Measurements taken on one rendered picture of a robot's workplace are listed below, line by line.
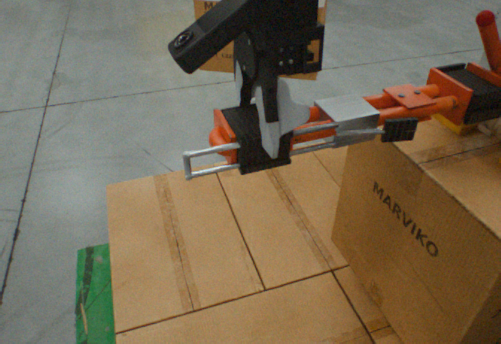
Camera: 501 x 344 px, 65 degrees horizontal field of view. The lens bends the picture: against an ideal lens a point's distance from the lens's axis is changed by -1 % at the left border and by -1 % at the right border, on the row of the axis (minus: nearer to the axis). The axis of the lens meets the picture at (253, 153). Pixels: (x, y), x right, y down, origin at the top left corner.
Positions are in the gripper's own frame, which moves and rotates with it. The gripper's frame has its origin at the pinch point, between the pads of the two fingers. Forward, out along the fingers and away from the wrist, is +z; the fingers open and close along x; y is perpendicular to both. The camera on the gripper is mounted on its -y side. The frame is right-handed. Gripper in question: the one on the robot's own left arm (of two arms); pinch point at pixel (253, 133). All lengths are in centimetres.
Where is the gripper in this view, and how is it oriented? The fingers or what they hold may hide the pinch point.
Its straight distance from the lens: 51.1
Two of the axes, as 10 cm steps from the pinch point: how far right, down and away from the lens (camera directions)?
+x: -3.4, -5.4, 7.7
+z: 0.3, 8.1, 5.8
